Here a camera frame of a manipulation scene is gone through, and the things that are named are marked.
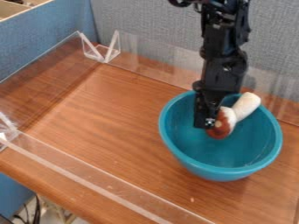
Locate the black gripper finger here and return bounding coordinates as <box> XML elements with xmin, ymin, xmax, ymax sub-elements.
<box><xmin>194</xmin><ymin>91</ymin><xmax>223</xmax><ymax>130</ymax></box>

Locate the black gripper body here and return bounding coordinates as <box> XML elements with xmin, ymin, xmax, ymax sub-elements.
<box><xmin>192</xmin><ymin>49</ymin><xmax>248</xmax><ymax>95</ymax></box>

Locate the brown toy mushroom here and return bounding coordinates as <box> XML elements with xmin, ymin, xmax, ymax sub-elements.
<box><xmin>206</xmin><ymin>92</ymin><xmax>262</xmax><ymax>140</ymax></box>

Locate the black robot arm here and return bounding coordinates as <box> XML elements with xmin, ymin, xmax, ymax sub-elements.
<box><xmin>168</xmin><ymin>0</ymin><xmax>251</xmax><ymax>130</ymax></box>

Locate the blue plastic bowl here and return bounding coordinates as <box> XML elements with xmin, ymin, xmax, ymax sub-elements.
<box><xmin>159</xmin><ymin>91</ymin><xmax>283</xmax><ymax>182</ymax></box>

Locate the clear acrylic back barrier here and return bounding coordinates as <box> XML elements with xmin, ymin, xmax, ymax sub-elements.
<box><xmin>111</xmin><ymin>31</ymin><xmax>299</xmax><ymax>127</ymax></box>

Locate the clear acrylic barrier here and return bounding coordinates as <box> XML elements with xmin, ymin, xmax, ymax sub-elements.
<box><xmin>0</xmin><ymin>31</ymin><xmax>99</xmax><ymax>130</ymax></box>
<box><xmin>111</xmin><ymin>31</ymin><xmax>299</xmax><ymax>127</ymax></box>
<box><xmin>0</xmin><ymin>112</ymin><xmax>215</xmax><ymax>224</ymax></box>

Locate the clear acrylic left barrier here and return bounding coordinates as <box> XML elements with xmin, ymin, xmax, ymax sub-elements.
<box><xmin>0</xmin><ymin>31</ymin><xmax>99</xmax><ymax>130</ymax></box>

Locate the clear acrylic front barrier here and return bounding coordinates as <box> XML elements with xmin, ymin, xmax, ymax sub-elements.
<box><xmin>0</xmin><ymin>112</ymin><xmax>215</xmax><ymax>224</ymax></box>

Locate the wooden shelf box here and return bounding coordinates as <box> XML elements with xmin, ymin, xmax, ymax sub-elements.
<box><xmin>0</xmin><ymin>0</ymin><xmax>54</xmax><ymax>22</ymax></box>

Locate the clear acrylic corner bracket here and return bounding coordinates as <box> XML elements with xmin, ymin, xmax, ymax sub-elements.
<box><xmin>79</xmin><ymin>31</ymin><xmax>122</xmax><ymax>64</ymax></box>

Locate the black cable under table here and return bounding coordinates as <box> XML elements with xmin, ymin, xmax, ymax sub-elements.
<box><xmin>0</xmin><ymin>193</ymin><xmax>43</xmax><ymax>224</ymax></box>

